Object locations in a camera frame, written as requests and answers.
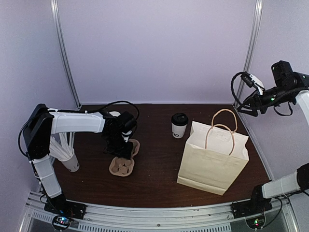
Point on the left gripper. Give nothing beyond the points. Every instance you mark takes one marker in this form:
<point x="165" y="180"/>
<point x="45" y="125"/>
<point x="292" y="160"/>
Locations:
<point x="126" y="153"/>

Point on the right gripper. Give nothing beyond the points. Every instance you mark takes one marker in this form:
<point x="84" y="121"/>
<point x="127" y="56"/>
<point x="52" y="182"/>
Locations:
<point x="252" y="101"/>

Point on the cardboard cup carrier tray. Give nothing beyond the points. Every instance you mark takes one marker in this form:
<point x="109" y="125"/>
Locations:
<point x="124" y="167"/>

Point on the white paper cup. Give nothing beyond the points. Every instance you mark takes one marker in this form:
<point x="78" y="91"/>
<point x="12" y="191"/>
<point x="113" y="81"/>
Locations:
<point x="178" y="131"/>
<point x="115" y="113"/>

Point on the black plastic cup lid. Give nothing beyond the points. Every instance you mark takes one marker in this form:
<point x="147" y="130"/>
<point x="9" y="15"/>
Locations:
<point x="180" y="119"/>

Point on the brown paper bag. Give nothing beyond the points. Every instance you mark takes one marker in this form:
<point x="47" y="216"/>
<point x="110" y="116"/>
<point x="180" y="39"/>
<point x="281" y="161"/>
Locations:
<point x="213" y="157"/>

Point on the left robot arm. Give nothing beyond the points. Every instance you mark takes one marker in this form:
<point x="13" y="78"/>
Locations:
<point x="50" y="133"/>

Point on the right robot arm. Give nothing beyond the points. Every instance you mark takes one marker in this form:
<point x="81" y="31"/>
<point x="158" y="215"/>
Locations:
<point x="292" y="88"/>

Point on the white cup holding straws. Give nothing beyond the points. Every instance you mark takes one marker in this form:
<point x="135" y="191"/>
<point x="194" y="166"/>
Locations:
<point x="71" y="163"/>

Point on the paper wrapped straws bundle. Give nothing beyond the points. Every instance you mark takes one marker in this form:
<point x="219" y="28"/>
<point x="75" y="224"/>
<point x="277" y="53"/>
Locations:
<point x="62" y="149"/>

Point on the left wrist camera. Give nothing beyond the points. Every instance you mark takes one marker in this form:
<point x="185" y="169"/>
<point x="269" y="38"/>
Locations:
<point x="126" y="135"/>

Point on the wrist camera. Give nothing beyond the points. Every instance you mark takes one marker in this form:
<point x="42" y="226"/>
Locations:
<point x="252" y="81"/>
<point x="126" y="135"/>

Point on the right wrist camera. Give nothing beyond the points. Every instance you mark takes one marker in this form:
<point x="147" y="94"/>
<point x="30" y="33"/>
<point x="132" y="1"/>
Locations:
<point x="252" y="81"/>

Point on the right aluminium frame post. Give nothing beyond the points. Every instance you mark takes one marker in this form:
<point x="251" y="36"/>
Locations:
<point x="254" y="34"/>

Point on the aluminium frame post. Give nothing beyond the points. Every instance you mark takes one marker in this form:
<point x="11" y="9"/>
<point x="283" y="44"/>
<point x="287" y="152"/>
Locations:
<point x="254" y="34"/>
<point x="63" y="52"/>

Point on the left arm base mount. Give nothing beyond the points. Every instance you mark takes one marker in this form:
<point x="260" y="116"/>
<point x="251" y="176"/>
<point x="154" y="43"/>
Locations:
<point x="65" y="213"/>

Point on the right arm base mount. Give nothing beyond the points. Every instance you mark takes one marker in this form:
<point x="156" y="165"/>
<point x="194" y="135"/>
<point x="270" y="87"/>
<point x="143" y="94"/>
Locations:
<point x="252" y="211"/>

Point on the aluminium front rail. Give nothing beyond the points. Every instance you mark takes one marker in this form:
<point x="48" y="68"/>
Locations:
<point x="213" y="218"/>

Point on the left aluminium frame post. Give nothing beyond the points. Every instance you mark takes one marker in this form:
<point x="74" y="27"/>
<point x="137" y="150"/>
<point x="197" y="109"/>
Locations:
<point x="63" y="52"/>

